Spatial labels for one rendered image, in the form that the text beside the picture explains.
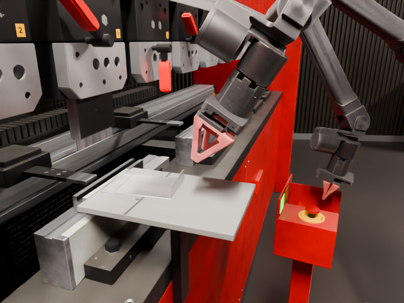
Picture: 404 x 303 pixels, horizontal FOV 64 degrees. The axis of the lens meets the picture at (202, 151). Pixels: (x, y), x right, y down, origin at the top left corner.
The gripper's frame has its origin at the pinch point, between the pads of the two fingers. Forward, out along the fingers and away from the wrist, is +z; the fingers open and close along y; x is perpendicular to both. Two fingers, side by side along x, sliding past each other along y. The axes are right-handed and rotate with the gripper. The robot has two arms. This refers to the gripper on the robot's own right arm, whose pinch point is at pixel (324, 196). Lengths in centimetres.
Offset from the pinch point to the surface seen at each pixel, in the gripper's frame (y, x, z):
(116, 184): 39, 53, -12
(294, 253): 2.3, 15.4, 12.6
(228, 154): 33.8, -4.8, 1.1
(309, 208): 3.1, 11.0, -0.2
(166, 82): 40, 37, -29
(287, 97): 39, -162, 11
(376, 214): -54, -153, 73
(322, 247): -3.5, 15.4, 7.1
